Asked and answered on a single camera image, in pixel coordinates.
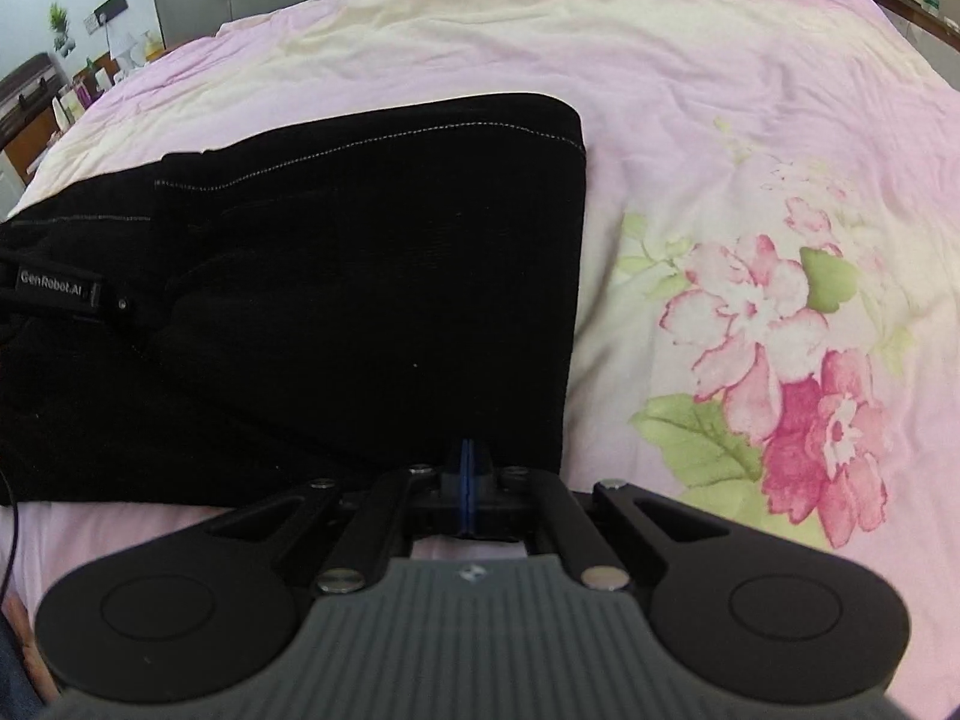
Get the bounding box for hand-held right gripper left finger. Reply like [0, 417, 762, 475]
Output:
[206, 439, 467, 592]

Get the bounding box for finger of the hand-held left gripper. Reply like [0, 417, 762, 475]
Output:
[103, 286, 151, 332]

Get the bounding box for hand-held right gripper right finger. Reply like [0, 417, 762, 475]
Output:
[468, 439, 732, 587]

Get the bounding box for black pants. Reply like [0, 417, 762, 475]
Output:
[0, 92, 587, 509]

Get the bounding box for dark brown case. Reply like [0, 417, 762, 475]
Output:
[0, 52, 70, 160]

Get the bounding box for left bedside table with clutter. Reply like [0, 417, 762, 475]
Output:
[51, 30, 164, 128]

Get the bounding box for small green potted plant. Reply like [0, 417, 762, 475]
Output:
[47, 2, 74, 55]

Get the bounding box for person's jeans leg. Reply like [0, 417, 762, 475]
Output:
[0, 600, 47, 720]

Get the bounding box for pink floral blanket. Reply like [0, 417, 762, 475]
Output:
[0, 0, 960, 720]

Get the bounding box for white nightstand with brown top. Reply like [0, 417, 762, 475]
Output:
[847, 0, 960, 53]

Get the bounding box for black wall socket panel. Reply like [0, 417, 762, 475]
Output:
[85, 0, 130, 32]

